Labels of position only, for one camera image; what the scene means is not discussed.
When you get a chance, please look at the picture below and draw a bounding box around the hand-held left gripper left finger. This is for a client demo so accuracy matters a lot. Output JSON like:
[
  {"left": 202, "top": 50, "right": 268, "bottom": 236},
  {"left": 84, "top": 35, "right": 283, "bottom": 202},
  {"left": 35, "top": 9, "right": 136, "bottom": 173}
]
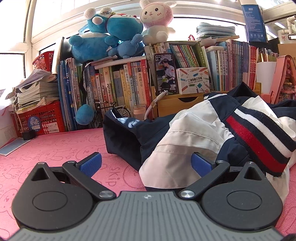
[{"left": 30, "top": 152, "right": 117, "bottom": 201}]

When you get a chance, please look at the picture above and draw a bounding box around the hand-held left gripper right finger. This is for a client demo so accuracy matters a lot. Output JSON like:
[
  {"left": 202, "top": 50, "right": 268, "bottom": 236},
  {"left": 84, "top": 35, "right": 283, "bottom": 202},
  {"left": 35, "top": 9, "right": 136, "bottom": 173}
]
[{"left": 179, "top": 152, "right": 266, "bottom": 200}]

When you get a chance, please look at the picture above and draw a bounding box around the navy and white jacket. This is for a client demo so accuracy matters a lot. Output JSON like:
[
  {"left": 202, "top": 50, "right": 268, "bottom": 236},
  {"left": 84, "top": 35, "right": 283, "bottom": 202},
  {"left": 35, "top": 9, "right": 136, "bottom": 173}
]
[{"left": 102, "top": 82, "right": 296, "bottom": 192}]

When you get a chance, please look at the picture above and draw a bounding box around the blue plush ball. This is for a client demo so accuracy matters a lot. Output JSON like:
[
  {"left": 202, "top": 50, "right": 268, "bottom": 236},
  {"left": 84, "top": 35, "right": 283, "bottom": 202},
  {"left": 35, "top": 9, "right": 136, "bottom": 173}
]
[{"left": 76, "top": 104, "right": 96, "bottom": 126}]

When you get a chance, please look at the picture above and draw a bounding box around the miniature bicycle model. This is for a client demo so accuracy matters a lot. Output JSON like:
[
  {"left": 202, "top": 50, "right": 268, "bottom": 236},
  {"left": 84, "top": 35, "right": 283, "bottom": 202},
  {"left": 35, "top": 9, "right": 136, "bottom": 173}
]
[{"left": 89, "top": 101, "right": 131, "bottom": 129}]

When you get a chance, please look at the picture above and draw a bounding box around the red plastic crate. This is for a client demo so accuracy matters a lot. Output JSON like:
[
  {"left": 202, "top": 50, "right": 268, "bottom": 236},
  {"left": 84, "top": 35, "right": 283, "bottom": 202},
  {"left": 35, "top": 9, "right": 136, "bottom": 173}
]
[{"left": 16, "top": 101, "right": 66, "bottom": 136}]

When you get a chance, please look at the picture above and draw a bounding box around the wooden drawer organizer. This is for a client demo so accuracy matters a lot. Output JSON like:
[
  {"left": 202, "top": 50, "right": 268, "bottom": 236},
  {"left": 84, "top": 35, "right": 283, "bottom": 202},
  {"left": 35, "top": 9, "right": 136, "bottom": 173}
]
[{"left": 151, "top": 82, "right": 262, "bottom": 117}]

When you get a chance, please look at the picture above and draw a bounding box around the pink translucent cup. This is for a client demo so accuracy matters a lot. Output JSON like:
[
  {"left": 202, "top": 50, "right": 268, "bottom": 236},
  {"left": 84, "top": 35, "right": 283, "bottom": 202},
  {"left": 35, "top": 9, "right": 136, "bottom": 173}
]
[{"left": 133, "top": 104, "right": 147, "bottom": 121}]

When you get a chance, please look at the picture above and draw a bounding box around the light blue notebook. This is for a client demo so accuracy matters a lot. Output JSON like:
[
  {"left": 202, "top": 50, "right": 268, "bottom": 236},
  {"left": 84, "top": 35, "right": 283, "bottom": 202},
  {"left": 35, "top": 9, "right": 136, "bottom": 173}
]
[{"left": 0, "top": 138, "right": 31, "bottom": 156}]

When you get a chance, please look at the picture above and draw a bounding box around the row of tall children's books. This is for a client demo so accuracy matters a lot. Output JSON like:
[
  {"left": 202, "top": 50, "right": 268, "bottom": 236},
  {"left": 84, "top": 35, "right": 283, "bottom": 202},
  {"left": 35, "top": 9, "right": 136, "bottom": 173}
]
[{"left": 57, "top": 58, "right": 153, "bottom": 131}]

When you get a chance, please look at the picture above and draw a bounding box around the white printed carton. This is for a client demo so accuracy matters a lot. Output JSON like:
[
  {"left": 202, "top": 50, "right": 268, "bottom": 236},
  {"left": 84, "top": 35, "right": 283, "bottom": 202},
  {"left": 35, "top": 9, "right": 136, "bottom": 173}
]
[{"left": 176, "top": 67, "right": 210, "bottom": 95}]

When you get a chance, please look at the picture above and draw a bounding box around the white text board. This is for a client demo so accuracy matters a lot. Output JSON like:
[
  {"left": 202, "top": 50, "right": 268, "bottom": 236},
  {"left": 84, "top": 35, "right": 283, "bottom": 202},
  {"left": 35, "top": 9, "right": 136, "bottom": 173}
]
[{"left": 0, "top": 109, "right": 19, "bottom": 149}]

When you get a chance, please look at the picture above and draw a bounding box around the stack of workbooks and papers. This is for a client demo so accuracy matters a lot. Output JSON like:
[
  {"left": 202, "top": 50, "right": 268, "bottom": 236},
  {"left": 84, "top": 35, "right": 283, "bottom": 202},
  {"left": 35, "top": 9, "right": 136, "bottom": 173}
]
[{"left": 14, "top": 68, "right": 60, "bottom": 108}]

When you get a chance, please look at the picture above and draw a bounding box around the black smartphone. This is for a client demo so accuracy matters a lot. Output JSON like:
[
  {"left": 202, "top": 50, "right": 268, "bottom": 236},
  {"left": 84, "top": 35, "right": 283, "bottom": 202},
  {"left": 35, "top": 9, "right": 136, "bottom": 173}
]
[{"left": 154, "top": 53, "right": 179, "bottom": 96}]

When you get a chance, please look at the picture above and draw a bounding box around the row of books on organizer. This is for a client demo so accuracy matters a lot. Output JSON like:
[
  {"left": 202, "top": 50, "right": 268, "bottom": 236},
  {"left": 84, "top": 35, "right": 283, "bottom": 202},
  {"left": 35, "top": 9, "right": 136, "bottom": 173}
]
[{"left": 144, "top": 39, "right": 279, "bottom": 92}]

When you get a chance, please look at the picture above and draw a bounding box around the white paper sheet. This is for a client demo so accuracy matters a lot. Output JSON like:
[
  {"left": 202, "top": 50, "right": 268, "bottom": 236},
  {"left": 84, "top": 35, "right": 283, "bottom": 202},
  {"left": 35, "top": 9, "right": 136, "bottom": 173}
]
[{"left": 0, "top": 92, "right": 17, "bottom": 110}]

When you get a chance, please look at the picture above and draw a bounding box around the white container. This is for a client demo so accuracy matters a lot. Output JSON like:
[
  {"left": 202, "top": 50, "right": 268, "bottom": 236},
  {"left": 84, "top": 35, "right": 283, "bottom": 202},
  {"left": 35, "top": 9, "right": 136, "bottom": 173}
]
[{"left": 255, "top": 61, "right": 277, "bottom": 93}]

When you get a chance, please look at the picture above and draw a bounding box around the red plastic basket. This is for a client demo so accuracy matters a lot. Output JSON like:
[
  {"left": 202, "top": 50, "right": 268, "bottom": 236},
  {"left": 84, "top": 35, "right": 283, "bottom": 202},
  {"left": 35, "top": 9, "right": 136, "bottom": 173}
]
[{"left": 32, "top": 51, "right": 55, "bottom": 72}]

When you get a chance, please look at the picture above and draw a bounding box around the grey leaning board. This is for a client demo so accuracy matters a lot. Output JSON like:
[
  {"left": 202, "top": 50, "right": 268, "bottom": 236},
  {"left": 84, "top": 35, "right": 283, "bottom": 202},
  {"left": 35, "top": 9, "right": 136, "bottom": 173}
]
[{"left": 51, "top": 37, "right": 72, "bottom": 75}]

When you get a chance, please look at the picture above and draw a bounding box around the large blue plush toy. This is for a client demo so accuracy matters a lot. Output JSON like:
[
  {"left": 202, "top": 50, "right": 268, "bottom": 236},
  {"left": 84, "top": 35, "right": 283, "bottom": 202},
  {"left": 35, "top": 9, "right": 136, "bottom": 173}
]
[{"left": 69, "top": 32, "right": 121, "bottom": 63}]

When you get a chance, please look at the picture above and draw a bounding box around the small blue plush toy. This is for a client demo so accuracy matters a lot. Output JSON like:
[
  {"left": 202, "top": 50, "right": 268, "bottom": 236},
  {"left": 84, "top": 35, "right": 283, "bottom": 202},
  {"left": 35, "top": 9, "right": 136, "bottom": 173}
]
[{"left": 107, "top": 34, "right": 145, "bottom": 59}]

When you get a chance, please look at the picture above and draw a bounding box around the stack of blue folders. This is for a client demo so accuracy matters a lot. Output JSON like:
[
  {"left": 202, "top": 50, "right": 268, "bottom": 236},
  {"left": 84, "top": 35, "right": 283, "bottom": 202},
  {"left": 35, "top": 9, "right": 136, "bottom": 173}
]
[{"left": 196, "top": 22, "right": 240, "bottom": 39}]

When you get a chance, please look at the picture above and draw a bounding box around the blue plush toy with cap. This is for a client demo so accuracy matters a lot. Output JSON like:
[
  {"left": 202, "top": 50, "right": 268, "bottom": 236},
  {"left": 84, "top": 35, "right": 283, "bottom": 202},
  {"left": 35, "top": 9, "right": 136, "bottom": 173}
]
[{"left": 84, "top": 7, "right": 144, "bottom": 39}]

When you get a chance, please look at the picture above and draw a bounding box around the white plastic pipe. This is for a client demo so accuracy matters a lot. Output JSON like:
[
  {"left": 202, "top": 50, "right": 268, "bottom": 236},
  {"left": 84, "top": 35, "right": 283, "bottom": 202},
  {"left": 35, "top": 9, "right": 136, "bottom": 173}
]
[{"left": 276, "top": 17, "right": 296, "bottom": 44}]

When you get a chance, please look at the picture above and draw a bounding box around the white charging cable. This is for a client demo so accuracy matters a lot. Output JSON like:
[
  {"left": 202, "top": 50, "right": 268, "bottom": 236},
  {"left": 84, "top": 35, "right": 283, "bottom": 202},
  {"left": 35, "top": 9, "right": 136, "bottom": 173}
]
[{"left": 144, "top": 90, "right": 169, "bottom": 121}]

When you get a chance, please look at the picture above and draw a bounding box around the black strap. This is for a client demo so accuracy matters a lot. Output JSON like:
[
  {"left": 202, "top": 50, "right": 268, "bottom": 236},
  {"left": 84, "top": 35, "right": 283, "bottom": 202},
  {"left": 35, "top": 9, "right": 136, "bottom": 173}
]
[{"left": 78, "top": 60, "right": 96, "bottom": 103}]

